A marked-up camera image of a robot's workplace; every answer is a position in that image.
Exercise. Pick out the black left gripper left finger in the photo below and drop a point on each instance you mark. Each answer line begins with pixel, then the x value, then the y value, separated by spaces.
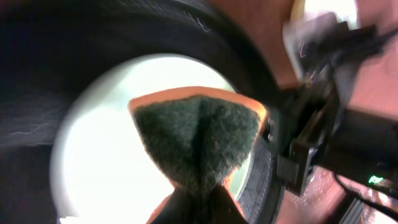
pixel 180 207

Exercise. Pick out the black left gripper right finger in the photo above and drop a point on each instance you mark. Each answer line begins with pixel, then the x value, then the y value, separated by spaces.
pixel 223 209

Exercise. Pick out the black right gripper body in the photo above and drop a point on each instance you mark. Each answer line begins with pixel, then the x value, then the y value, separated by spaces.
pixel 300 125

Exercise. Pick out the green yellow sponge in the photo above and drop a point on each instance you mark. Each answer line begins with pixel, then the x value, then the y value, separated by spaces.
pixel 197 136

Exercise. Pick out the light green plate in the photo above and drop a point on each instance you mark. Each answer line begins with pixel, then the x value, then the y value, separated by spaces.
pixel 99 170

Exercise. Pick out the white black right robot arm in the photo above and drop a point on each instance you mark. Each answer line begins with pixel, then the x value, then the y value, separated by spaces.
pixel 364 149

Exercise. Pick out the black round tray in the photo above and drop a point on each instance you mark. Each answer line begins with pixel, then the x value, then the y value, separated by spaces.
pixel 52 50

